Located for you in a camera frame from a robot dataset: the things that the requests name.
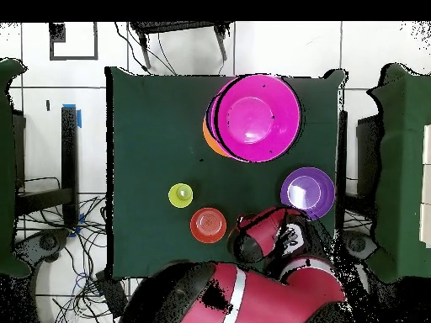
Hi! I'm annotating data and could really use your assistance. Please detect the large yellow-orange plastic bowl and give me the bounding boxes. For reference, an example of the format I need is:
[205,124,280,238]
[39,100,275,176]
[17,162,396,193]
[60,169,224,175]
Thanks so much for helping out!
[201,117,231,158]

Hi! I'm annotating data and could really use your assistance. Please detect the purple plastic bowl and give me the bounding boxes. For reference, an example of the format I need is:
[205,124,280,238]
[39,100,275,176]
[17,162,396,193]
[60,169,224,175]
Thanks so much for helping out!
[204,95,220,149]
[279,167,336,222]

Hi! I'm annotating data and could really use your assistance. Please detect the large pink plastic bowl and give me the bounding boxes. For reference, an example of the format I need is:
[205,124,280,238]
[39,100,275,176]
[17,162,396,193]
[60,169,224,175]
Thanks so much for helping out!
[208,73,303,164]

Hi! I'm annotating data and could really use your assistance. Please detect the yellow plastic cup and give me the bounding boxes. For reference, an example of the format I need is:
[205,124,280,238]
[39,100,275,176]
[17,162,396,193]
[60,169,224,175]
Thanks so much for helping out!
[168,183,194,209]

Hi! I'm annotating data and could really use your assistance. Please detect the red-orange plastic bowl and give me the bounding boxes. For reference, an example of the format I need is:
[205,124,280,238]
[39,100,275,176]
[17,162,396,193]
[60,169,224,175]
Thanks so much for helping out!
[189,207,227,244]

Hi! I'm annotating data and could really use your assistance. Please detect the dark green table cloth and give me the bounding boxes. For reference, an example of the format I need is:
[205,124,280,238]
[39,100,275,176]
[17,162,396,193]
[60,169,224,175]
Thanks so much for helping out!
[104,66,348,282]

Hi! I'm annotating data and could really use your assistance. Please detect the black power adapter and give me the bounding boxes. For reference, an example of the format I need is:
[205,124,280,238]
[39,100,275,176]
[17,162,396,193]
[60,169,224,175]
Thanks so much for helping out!
[93,272,131,319]

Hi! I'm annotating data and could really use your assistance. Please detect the black floor stand base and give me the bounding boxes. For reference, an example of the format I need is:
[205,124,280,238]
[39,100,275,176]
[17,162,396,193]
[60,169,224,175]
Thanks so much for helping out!
[339,230,380,265]
[13,228,72,267]

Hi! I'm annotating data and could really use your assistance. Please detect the black metal stand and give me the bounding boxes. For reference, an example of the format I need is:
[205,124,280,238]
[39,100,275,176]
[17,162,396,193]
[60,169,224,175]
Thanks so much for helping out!
[129,21,234,70]

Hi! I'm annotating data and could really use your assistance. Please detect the green cloth side table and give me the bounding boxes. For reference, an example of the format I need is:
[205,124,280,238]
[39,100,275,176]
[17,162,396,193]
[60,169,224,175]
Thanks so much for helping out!
[0,56,31,279]
[364,62,431,284]

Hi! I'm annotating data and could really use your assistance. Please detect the white boxes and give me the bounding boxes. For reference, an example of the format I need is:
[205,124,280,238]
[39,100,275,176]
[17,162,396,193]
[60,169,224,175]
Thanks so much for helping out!
[418,124,431,248]

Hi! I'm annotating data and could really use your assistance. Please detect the black table frame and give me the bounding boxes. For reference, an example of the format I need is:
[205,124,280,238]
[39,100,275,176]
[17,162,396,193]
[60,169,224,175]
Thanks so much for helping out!
[336,110,381,233]
[13,104,82,230]

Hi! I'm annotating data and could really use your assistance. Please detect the floor cable bundle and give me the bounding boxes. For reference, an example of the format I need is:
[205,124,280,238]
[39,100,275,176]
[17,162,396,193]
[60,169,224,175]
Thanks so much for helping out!
[16,176,136,323]

